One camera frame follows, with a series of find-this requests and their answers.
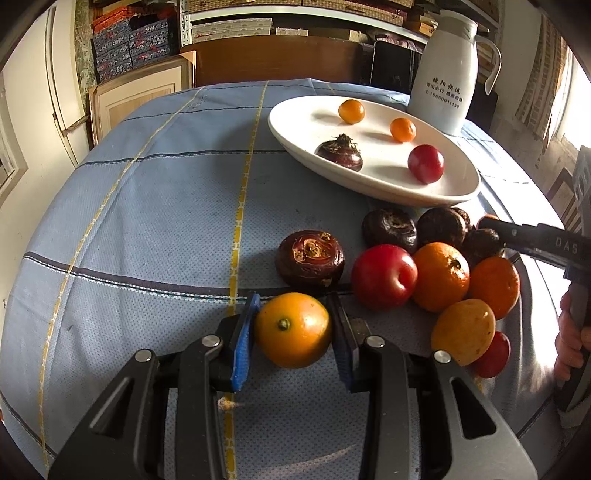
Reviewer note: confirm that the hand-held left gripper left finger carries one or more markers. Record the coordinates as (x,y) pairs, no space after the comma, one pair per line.
(242,344)

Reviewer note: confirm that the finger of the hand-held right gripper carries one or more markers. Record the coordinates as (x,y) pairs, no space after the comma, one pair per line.
(510,233)

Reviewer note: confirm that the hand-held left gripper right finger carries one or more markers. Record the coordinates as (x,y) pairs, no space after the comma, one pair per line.
(342,344)

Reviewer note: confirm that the large orange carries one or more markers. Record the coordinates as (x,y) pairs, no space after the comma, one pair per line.
(293,330)

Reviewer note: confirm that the mandarin orange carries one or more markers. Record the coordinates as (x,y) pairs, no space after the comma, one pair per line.
(496,286)
(441,277)

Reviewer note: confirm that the large water chestnut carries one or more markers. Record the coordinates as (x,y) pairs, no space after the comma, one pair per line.
(310,258)

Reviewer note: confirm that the yellow round fruit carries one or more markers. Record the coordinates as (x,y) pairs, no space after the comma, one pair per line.
(464,331)

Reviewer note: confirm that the dark red plum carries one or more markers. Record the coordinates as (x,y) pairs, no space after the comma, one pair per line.
(425,163)

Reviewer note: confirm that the small red tomato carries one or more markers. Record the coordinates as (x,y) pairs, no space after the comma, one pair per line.
(495,357)

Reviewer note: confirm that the white oval plate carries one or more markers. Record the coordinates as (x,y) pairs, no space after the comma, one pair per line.
(383,182)

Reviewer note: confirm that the small orange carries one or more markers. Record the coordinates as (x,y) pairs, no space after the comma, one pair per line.
(403,129)
(352,111)

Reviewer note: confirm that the person's right hand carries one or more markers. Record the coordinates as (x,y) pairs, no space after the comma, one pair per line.
(567,346)

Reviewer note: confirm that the blue checked tablecloth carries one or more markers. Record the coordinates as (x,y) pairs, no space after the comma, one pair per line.
(152,221)

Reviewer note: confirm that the white thermos jug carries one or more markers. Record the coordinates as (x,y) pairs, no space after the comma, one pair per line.
(443,69)

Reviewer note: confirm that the black case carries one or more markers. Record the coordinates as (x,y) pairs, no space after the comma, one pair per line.
(395,64)

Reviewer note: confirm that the brown wooden chair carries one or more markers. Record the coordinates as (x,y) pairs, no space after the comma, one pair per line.
(277,62)

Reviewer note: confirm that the white door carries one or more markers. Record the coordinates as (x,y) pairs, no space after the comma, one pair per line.
(64,83)

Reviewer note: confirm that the stack of blue patterned boxes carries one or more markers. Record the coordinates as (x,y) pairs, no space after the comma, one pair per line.
(134,41)

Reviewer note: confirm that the white metal shelf rack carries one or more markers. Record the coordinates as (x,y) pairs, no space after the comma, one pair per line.
(231,18)

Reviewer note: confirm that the green patterned board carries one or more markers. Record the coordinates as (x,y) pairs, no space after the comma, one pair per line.
(83,50)

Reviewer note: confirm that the light wooden picture frame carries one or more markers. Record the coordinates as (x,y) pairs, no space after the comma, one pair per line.
(138,99)

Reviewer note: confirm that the white window frame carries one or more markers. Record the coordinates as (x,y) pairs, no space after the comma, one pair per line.
(11,152)

